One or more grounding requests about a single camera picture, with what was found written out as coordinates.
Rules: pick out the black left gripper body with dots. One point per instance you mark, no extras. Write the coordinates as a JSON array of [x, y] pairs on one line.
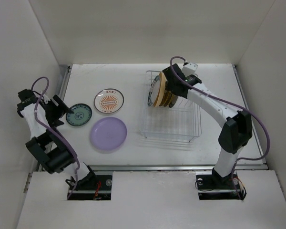
[[53, 111]]

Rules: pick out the tan beige plate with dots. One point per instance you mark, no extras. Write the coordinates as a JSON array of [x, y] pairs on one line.
[[161, 90]]

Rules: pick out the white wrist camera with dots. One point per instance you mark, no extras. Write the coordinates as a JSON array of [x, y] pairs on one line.
[[189, 68], [45, 99]]

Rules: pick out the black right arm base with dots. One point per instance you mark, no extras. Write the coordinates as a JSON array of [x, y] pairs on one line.
[[211, 189]]

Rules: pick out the orange sunburst white plate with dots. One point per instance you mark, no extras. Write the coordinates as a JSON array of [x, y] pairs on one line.
[[108, 101]]

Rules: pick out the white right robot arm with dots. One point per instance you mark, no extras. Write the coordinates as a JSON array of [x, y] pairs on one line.
[[236, 125]]

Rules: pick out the blue patterned white plate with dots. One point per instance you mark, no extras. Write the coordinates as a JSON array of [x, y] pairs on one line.
[[152, 95]]

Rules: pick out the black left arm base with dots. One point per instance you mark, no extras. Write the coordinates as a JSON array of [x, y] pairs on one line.
[[97, 190]]

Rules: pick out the lavender purple plate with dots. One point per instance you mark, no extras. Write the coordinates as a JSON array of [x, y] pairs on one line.
[[108, 134]]

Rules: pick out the yellow brown plate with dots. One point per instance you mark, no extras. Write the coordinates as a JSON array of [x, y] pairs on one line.
[[173, 101], [166, 95]]

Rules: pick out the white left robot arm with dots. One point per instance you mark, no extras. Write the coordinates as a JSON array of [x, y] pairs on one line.
[[46, 144]]

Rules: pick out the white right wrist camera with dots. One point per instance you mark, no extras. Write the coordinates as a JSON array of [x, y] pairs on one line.
[[189, 68]]

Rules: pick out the clear wire dish rack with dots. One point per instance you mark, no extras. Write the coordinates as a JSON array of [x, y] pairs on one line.
[[181, 123]]

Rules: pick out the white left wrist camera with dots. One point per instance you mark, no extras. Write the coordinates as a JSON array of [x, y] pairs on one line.
[[45, 99]]

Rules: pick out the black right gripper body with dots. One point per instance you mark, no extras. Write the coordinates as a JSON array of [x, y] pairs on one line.
[[169, 87]]

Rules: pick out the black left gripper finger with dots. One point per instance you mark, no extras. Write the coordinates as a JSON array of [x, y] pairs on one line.
[[61, 106], [56, 122]]

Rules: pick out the small dark teal plate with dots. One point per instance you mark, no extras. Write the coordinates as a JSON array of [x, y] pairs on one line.
[[81, 115]]

